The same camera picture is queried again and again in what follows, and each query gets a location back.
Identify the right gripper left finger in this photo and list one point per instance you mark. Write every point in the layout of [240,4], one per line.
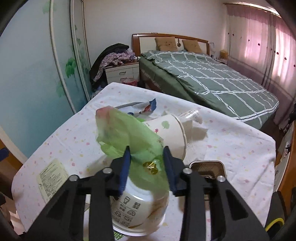
[63,216]

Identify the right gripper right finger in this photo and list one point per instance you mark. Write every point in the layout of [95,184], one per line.
[231,217]

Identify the white instant noodle cup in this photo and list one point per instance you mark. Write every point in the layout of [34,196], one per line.
[140,210]

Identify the green plastic bag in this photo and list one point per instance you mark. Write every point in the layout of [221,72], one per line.
[117,130]

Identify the black bin with yellow rim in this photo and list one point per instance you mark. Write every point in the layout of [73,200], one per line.
[276,215]

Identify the pale leaflet paper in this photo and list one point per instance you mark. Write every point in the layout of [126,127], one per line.
[51,179]

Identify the dark rectangular tray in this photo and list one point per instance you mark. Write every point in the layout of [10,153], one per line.
[209,169]

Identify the white floral tablecloth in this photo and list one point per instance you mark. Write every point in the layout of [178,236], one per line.
[247,153]

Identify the orange wooden desk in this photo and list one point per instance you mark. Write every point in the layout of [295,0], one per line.
[284,180]

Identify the white paper cup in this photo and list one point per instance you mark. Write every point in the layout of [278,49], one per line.
[170,129]

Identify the green plaid quilt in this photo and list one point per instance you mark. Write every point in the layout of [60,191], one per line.
[208,83]

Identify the teal sliding wardrobe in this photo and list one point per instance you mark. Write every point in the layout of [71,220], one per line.
[44,70]

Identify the red bin by nightstand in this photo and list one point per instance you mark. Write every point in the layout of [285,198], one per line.
[129,81]

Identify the white nightstand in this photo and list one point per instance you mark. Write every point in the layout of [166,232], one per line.
[120,72]

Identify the wooden bed with headboard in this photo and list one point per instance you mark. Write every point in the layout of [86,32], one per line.
[173,60]

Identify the yellow bedside lamp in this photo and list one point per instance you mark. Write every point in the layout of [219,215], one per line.
[223,54]

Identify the pile of clothes on nightstand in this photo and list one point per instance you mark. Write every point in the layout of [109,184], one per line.
[114,55]

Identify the pink curtain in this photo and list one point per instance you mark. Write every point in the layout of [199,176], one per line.
[262,47]

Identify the right brown pillow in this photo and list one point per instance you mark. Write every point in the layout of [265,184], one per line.
[192,46]

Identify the brown pillow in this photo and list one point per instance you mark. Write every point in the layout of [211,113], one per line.
[166,44]
[192,46]

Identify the left brown pillow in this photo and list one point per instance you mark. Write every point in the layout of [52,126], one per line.
[166,44]

